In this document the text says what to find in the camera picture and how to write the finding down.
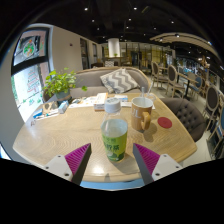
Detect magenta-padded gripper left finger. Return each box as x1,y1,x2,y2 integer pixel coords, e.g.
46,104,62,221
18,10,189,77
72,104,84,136
43,142,93,186

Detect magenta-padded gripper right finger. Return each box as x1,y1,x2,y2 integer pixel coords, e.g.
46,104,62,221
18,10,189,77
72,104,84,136
132,142,184,186

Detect clear green-labelled drink bottle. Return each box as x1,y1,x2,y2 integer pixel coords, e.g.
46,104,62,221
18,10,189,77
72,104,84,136
100,97,129,164

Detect flat round red coaster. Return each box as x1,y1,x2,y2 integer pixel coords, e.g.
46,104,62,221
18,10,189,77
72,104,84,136
157,116,173,130

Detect grey tufted armchair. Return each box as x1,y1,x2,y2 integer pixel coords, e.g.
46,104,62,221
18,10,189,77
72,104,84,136
159,97,208,143

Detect tan ceramic mug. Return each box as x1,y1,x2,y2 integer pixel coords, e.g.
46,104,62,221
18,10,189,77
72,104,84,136
130,96,154,132

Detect small wooden stand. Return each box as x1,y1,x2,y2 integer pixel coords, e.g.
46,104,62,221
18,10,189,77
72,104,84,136
41,101,59,116

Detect small blue white box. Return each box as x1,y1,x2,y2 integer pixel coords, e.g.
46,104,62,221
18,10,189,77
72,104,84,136
57,100,70,114

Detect printed paper leaflets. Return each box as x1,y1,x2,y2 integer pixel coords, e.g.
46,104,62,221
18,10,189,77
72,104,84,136
68,96,98,109

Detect clear plastic cup with straw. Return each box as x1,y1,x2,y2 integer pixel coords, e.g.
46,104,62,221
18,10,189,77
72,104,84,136
139,80,157,103

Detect white cardboard box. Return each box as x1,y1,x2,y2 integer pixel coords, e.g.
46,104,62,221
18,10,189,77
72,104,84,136
93,92,108,111

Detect green potted plant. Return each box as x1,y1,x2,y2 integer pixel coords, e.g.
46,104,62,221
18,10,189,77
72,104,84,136
42,67,88,101

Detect group of dining chairs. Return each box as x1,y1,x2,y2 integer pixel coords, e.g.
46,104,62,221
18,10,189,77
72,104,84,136
149,59,224,158

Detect grey curved sofa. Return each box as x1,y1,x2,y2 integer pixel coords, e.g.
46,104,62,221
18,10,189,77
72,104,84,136
68,66,151,99

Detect grey white chevron cushion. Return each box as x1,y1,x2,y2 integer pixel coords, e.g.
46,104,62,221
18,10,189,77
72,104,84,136
99,68,139,95

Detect group of ceiling spotlights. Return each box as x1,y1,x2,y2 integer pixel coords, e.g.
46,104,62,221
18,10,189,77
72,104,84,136
83,4,214,46

